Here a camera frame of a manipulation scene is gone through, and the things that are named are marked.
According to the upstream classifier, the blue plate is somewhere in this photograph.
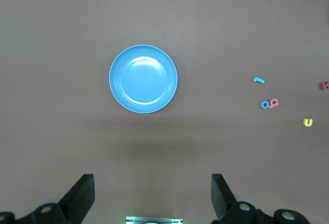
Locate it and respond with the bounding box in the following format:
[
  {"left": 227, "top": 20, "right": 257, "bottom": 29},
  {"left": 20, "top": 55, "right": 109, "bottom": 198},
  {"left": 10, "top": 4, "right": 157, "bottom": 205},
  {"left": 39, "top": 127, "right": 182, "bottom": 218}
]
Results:
[{"left": 108, "top": 44, "right": 178, "bottom": 114}]

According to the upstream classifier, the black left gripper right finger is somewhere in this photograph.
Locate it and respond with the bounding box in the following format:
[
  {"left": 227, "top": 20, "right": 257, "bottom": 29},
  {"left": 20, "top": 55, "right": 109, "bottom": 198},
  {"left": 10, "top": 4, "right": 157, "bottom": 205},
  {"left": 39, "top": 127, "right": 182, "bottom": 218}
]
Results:
[{"left": 211, "top": 174, "right": 316, "bottom": 224}]

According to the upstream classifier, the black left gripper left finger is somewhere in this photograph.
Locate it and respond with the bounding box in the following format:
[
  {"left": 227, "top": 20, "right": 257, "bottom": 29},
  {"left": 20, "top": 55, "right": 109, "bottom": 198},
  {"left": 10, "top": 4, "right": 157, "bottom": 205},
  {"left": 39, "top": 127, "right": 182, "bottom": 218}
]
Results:
[{"left": 0, "top": 174, "right": 96, "bottom": 224}]

